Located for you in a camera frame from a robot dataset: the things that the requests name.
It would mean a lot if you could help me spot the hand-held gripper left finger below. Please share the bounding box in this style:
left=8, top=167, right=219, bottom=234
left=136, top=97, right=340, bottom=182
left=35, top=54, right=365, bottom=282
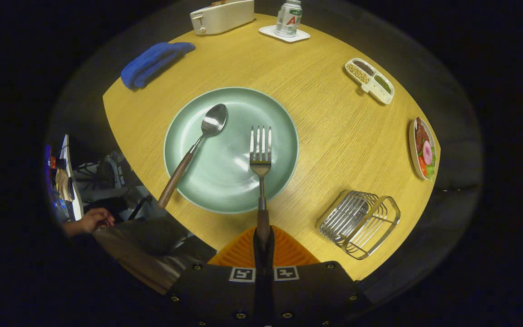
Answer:
left=168, top=226, right=265, bottom=327

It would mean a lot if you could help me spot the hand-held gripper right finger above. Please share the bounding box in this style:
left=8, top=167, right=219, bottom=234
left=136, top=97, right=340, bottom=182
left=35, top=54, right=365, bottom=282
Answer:
left=265, top=226, right=371, bottom=327

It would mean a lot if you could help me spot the fork with wooden handle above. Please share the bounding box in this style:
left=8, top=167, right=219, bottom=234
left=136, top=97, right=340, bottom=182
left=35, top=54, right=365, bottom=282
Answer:
left=249, top=126, right=272, bottom=248

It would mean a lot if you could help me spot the spoon with wooden handle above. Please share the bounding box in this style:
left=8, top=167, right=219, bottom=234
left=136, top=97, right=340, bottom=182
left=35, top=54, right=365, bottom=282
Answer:
left=158, top=104, right=228, bottom=208

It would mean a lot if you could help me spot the pale green plate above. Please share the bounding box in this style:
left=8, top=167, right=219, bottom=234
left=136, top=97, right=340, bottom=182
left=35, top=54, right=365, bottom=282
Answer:
left=163, top=87, right=299, bottom=214

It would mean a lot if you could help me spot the plate with meat and salad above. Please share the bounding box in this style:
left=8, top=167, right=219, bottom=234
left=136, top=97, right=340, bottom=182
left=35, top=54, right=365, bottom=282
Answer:
left=409, top=117, right=438, bottom=181

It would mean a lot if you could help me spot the white flat panel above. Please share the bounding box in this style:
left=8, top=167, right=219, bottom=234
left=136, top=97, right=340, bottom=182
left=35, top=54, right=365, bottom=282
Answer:
left=59, top=134, right=84, bottom=221

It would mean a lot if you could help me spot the computer monitor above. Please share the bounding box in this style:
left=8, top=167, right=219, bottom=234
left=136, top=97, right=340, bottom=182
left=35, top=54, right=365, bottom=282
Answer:
left=45, top=144, right=63, bottom=216

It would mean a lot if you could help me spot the white divided dish with beans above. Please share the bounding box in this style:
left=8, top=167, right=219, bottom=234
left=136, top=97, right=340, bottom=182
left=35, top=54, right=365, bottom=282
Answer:
left=345, top=58, right=395, bottom=105

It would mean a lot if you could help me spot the blue towel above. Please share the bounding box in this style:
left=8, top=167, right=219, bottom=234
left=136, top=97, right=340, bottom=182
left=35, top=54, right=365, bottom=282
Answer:
left=121, top=42, right=196, bottom=90

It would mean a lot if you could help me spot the white square coaster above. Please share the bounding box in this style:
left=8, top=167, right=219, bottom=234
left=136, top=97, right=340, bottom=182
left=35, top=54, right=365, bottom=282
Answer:
left=259, top=25, right=311, bottom=43

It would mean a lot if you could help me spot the white toaster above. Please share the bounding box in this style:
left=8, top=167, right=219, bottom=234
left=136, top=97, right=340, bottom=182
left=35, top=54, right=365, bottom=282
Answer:
left=190, top=0, right=256, bottom=35

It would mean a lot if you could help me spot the drink can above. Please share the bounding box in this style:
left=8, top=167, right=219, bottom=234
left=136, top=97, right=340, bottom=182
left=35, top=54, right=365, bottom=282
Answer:
left=275, top=0, right=303, bottom=38

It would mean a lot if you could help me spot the metal wire basket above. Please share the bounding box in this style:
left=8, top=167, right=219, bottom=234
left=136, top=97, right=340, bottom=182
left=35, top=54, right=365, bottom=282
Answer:
left=316, top=190, right=401, bottom=260

